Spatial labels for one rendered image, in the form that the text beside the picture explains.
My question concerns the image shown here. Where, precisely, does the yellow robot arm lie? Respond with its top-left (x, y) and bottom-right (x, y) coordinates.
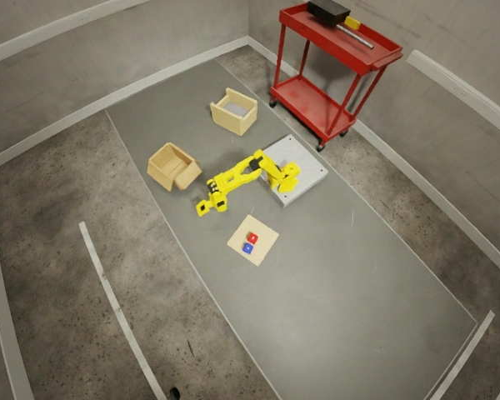
top-left (207, 150), bottom-right (299, 208)

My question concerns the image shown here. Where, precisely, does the red die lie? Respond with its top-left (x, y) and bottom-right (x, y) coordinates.
top-left (247, 233), bottom-right (258, 245)

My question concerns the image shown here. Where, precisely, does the beige flat mat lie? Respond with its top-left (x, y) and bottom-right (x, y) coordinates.
top-left (227, 214), bottom-right (278, 266)

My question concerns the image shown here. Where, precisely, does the blue die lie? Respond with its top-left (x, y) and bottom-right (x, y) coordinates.
top-left (243, 243), bottom-right (253, 255)

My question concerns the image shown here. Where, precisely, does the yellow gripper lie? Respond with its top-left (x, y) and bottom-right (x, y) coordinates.
top-left (196, 193), bottom-right (227, 217)

